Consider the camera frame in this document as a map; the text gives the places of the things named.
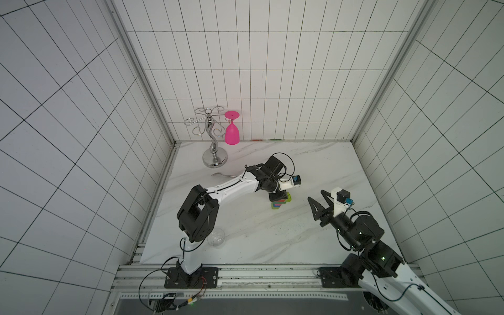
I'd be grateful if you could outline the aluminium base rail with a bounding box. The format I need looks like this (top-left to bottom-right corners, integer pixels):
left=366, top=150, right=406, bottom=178
left=112, top=265, right=364, bottom=300

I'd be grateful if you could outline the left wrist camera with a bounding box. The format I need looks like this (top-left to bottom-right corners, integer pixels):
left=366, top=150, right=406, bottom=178
left=279, top=175, right=302, bottom=190

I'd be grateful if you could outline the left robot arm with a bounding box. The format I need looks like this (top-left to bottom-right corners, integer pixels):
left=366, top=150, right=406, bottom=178
left=177, top=155, right=301, bottom=276

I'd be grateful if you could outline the clear glass cup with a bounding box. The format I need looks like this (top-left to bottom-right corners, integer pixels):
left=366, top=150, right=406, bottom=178
left=207, top=228, right=226, bottom=248

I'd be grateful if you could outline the silver glass holder stand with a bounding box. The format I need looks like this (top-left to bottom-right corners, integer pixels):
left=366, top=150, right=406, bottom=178
left=184, top=106, right=228, bottom=168

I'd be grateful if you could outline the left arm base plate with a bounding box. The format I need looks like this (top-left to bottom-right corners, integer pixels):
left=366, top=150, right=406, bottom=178
left=164, top=266, right=219, bottom=289

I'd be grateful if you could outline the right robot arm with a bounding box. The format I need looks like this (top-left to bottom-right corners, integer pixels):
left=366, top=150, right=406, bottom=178
left=307, top=188, right=457, bottom=314

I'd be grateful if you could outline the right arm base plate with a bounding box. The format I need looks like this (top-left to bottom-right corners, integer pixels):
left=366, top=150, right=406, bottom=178
left=318, top=265, right=376, bottom=290

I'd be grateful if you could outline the pink plastic wine glass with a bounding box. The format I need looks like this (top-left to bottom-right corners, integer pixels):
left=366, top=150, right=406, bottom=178
left=224, top=111, right=240, bottom=146

